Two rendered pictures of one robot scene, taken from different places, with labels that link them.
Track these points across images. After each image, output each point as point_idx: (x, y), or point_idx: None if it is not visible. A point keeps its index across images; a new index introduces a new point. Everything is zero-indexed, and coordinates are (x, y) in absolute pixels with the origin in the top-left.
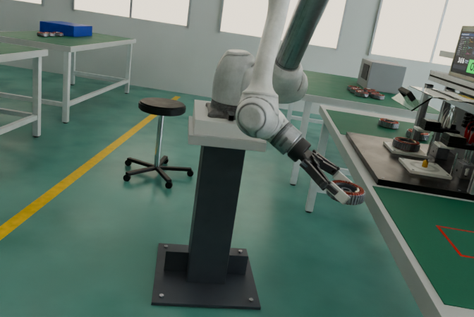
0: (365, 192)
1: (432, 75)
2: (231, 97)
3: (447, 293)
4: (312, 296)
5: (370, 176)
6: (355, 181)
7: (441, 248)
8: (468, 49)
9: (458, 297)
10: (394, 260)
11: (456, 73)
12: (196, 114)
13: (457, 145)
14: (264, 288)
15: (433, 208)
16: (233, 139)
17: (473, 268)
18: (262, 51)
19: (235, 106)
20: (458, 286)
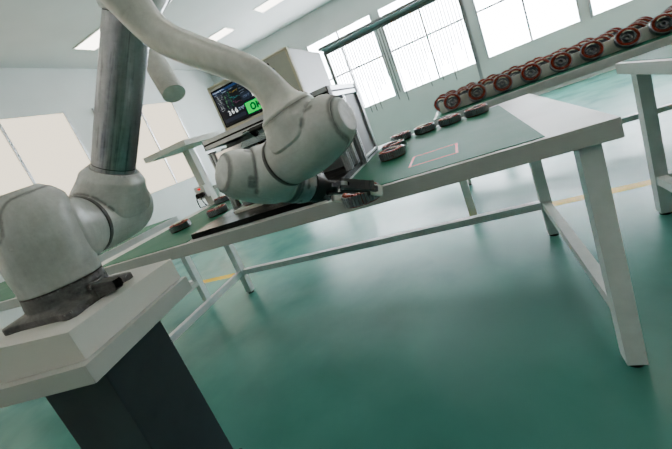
0: (336, 206)
1: (209, 143)
2: (81, 260)
3: (526, 139)
4: (308, 389)
5: (309, 205)
6: (297, 224)
7: (449, 157)
8: (234, 98)
9: (528, 137)
10: (457, 182)
11: (236, 124)
12: (39, 337)
13: None
14: (284, 446)
15: (375, 175)
16: (150, 306)
17: (475, 146)
18: (239, 54)
19: (97, 271)
20: (509, 141)
